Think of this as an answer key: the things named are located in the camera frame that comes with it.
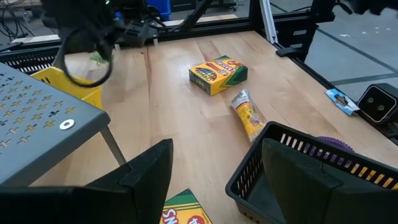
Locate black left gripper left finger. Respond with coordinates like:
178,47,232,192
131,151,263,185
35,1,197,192
0,138,174,224

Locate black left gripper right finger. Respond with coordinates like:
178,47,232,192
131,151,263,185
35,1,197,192
261,138,398,224

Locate green spiral coil ring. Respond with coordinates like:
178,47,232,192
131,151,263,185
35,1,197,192
89,52,109,67

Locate large black plastic basket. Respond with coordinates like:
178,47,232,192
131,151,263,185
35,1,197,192
224,121,398,224

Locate yellow green crayon box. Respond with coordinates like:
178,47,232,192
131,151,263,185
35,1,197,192
159,187,213,224
188,55,249,97

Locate small black plastic basket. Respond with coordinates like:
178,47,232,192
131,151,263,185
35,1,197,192
0,45,62,76

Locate yellow plastic basket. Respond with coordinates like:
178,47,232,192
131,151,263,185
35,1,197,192
29,65,104,110

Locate plastic crayon pack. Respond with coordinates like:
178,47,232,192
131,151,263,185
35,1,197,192
229,88,269,144

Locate grey perforated metal shelf riser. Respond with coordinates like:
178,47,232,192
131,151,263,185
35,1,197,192
0,62,128,187

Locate blue plastic bin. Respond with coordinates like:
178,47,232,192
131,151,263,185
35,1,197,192
146,0,172,22

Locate blue white card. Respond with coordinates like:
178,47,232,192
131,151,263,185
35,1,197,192
324,88,361,117

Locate silver aluminium bar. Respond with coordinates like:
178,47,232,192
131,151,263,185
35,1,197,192
259,0,279,45

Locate purple spiral coil ring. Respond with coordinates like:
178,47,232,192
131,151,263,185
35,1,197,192
316,135,356,154

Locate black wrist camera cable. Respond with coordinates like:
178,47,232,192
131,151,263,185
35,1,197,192
54,27,114,89

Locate black table-level camera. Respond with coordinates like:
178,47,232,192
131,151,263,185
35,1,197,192
356,82,398,126

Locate black flat bracket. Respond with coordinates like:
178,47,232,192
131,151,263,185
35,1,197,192
275,46,308,58

